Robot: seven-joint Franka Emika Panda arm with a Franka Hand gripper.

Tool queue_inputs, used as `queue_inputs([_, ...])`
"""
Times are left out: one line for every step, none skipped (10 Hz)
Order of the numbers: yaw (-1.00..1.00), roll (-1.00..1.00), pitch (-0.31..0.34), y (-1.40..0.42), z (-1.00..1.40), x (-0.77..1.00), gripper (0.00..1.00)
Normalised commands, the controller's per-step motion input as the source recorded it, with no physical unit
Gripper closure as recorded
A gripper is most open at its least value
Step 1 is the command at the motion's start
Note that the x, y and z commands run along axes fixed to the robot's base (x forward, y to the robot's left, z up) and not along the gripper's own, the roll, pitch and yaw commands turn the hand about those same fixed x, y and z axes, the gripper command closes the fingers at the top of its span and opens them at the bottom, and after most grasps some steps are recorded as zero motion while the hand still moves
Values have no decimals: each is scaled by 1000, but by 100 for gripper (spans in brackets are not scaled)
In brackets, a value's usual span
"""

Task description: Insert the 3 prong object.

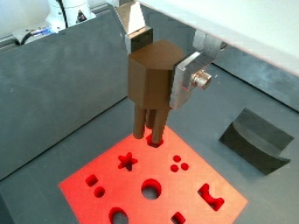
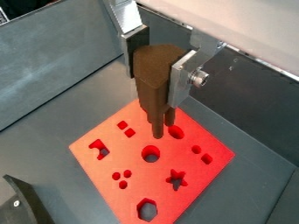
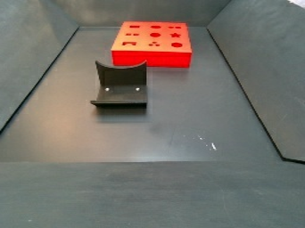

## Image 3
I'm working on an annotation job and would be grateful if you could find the black curved holder stand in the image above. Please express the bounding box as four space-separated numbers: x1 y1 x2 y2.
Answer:
91 61 147 107

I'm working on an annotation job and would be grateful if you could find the red shape-sorting block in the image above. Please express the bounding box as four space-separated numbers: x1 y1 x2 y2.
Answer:
111 21 191 68

